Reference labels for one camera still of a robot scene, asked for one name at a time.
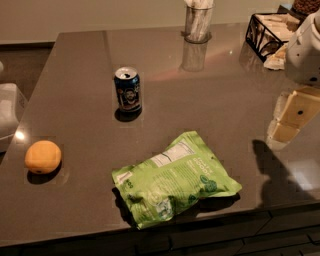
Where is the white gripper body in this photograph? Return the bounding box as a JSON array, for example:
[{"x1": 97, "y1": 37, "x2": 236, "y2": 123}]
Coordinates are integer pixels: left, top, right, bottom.
[{"x1": 285, "y1": 9, "x2": 320, "y2": 85}]

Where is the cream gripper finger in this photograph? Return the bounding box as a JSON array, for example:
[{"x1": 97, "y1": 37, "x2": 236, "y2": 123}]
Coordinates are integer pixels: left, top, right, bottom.
[
  {"x1": 267, "y1": 92, "x2": 291, "y2": 140},
  {"x1": 276, "y1": 86, "x2": 320, "y2": 143}
]

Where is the blue pepsi can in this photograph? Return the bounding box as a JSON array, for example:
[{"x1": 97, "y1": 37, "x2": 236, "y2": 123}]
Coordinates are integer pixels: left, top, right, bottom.
[{"x1": 114, "y1": 67, "x2": 142, "y2": 113}]

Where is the green rice chip bag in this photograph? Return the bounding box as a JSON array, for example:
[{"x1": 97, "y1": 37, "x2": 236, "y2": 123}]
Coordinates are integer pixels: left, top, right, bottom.
[{"x1": 112, "y1": 131, "x2": 242, "y2": 229}]

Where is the white napkin on table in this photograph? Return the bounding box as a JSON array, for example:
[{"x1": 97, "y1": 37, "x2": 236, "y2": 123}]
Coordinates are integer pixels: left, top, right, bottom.
[{"x1": 264, "y1": 44, "x2": 287, "y2": 70}]

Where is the brown snack bowl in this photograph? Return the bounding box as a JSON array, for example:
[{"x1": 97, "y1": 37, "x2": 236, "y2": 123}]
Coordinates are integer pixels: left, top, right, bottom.
[{"x1": 293, "y1": 0, "x2": 320, "y2": 15}]

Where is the clear glass straw holder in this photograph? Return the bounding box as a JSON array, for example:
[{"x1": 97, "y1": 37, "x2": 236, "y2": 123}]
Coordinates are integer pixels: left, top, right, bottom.
[{"x1": 184, "y1": 0, "x2": 214, "y2": 44}]

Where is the orange fruit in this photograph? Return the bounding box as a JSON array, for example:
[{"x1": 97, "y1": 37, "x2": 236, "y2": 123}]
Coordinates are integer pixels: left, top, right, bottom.
[{"x1": 25, "y1": 140, "x2": 62, "y2": 174}]

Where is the white appliance at left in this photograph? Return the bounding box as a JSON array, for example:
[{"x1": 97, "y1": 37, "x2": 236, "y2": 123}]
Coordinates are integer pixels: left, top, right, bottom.
[{"x1": 0, "y1": 83, "x2": 28, "y2": 152}]

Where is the black wire napkin basket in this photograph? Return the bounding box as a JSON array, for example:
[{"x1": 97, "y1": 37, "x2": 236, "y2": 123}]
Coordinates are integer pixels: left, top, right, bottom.
[{"x1": 246, "y1": 13, "x2": 301, "y2": 62}]

